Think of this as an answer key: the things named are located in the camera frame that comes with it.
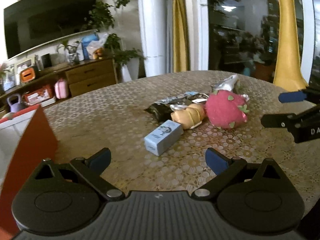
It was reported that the pink strawberry plush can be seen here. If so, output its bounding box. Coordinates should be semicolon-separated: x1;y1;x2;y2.
204;90;249;129

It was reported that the tan toy bread loaf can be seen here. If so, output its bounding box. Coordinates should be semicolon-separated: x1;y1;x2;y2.
171;103;206;130

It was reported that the light blue small box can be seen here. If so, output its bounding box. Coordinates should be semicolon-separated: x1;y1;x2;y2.
144;120;183;156

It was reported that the white green tube package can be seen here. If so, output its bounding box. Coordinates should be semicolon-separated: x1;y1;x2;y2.
212;74;239;92

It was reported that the yellow giraffe figure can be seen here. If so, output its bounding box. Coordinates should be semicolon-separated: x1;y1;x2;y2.
273;0;308;92

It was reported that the red cardboard box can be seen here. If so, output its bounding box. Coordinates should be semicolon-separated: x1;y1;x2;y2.
1;105;57;239

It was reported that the black snack wrapper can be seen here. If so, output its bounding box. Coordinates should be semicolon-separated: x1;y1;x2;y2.
144;92;209;123

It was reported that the red white storage box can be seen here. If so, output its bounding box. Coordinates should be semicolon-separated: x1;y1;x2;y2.
23;85;56;107

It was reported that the wooden tv cabinet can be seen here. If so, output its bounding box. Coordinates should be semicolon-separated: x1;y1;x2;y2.
1;59;118;111

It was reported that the purple kettlebell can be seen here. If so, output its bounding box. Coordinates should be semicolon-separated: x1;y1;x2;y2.
7;94;26;113

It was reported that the small potted orchid plant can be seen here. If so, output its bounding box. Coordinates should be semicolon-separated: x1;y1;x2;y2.
56;39;80;66

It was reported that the orange retro radio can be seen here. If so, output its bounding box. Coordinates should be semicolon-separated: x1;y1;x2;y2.
20;66;39;83

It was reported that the yellow curtain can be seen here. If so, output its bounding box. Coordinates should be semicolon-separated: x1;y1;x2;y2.
172;0;189;72

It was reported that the black speaker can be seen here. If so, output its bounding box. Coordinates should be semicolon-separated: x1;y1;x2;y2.
41;54;53;69

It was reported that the white plastic bag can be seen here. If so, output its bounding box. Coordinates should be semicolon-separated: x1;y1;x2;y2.
86;34;108;60

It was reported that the blue bag on cabinet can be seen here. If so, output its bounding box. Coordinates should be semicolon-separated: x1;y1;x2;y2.
81;33;99;60

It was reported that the black flat television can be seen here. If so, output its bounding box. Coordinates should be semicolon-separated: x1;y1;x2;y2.
4;0;96;58

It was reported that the tall green potted plant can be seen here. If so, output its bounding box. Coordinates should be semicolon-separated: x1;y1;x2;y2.
86;0;144;82

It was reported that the white standing air conditioner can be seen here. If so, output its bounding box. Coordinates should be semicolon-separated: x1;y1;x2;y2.
138;0;172;77

